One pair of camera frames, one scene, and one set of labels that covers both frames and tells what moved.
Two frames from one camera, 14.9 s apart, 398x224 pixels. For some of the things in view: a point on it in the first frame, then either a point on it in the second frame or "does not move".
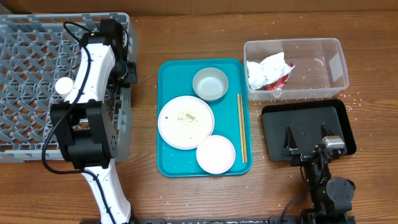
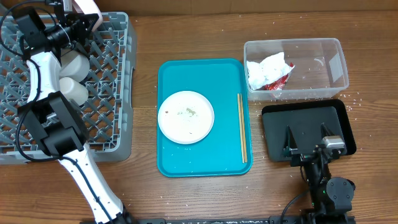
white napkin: [270, 69] does not move
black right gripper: [301, 155] does not move
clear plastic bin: [294, 68] does not move
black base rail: [293, 220] does not move
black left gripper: [132, 77] to [79, 30]
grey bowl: [210, 84] to [74, 65]
